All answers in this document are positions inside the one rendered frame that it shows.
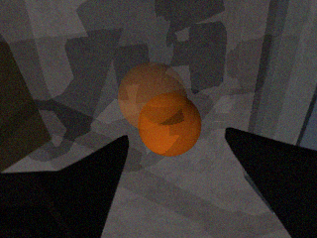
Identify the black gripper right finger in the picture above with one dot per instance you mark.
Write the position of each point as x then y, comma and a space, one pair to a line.
285, 175

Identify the clear low glass walls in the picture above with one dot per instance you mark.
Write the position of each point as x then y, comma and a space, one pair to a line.
291, 72

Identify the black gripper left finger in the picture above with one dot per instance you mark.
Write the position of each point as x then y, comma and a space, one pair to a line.
78, 196

